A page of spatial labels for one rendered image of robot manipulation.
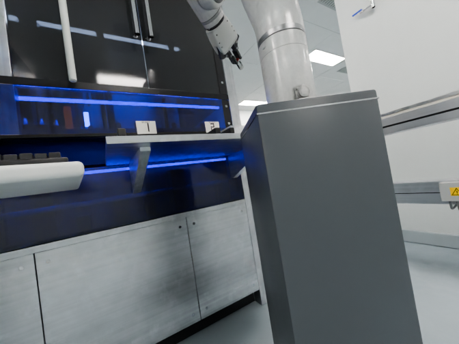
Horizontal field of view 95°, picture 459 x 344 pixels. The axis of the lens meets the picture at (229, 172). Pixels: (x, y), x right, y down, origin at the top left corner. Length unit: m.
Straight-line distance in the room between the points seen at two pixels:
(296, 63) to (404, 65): 1.72
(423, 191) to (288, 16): 1.20
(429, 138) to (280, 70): 1.69
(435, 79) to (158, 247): 2.07
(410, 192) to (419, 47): 1.12
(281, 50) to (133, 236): 0.86
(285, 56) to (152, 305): 1.04
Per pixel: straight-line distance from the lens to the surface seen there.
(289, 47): 0.58
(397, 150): 2.18
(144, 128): 1.05
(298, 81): 0.54
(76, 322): 1.09
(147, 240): 1.03
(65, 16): 1.16
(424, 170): 2.14
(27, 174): 0.49
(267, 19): 0.62
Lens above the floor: 0.72
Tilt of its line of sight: 2 degrees up
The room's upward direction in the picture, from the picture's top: 9 degrees counter-clockwise
